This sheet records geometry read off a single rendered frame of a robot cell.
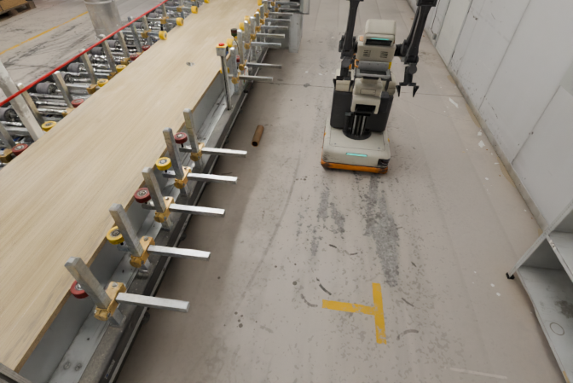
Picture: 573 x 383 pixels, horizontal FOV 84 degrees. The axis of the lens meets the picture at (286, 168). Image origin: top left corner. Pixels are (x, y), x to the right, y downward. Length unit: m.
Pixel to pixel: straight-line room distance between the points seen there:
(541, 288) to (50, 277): 2.74
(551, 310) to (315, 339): 1.46
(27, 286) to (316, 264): 1.66
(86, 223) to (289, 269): 1.35
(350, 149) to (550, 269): 1.67
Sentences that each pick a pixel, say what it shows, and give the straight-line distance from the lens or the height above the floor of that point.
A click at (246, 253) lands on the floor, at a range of 2.50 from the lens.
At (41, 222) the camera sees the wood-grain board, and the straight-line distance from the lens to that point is 1.87.
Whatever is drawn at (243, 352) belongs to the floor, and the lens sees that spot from 2.20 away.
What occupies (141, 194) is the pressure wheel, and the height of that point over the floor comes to 0.91.
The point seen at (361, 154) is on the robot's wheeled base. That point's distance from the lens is 2.98.
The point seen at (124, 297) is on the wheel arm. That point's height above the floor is 0.85.
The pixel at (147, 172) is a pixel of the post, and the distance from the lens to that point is 1.55.
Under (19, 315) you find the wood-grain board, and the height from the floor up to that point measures 0.90.
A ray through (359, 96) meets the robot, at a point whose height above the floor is 0.80.
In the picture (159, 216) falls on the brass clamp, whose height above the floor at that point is 0.84.
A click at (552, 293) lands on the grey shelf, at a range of 2.78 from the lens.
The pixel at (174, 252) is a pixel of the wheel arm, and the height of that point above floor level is 0.82.
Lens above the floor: 2.07
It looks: 41 degrees down
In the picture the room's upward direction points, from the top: 1 degrees clockwise
